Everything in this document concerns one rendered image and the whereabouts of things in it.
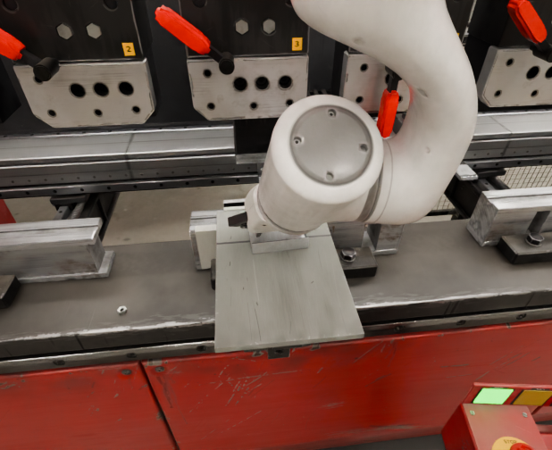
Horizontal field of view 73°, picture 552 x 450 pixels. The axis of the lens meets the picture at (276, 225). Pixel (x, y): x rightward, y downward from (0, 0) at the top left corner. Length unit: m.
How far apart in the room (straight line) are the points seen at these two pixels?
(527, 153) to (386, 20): 0.94
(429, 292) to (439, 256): 0.10
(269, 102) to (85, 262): 0.44
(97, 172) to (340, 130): 0.73
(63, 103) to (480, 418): 0.75
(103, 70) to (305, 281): 0.37
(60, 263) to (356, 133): 0.60
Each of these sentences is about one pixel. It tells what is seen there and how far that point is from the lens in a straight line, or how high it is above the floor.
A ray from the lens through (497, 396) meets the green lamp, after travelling 0.73.
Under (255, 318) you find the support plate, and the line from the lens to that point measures 0.48.
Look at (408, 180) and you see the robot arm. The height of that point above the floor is 1.22.
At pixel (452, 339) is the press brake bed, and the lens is 0.85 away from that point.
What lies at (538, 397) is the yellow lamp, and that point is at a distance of 0.75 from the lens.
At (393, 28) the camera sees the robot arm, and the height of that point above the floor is 1.34.
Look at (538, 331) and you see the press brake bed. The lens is 0.95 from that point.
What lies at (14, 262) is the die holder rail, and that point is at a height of 0.93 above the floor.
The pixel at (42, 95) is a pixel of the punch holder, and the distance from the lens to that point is 0.56.
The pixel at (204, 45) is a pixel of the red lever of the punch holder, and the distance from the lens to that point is 0.46.
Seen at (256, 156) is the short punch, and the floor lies 1.09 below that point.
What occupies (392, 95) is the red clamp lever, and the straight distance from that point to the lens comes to 0.52.
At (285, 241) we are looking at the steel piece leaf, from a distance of 0.55.
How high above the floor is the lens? 1.39
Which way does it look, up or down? 40 degrees down
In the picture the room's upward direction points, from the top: straight up
